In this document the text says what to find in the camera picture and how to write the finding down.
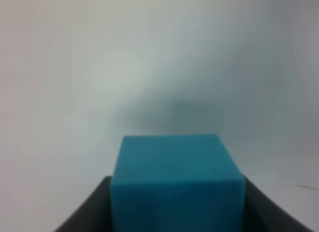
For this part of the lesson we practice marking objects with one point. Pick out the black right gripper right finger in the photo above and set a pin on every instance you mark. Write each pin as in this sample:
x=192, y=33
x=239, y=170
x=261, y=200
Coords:
x=261, y=214

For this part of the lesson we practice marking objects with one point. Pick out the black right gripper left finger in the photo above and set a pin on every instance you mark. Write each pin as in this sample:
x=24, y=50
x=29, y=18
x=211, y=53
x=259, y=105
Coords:
x=94, y=215

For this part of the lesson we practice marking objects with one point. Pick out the blue block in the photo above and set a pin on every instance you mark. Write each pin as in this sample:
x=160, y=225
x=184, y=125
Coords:
x=185, y=183

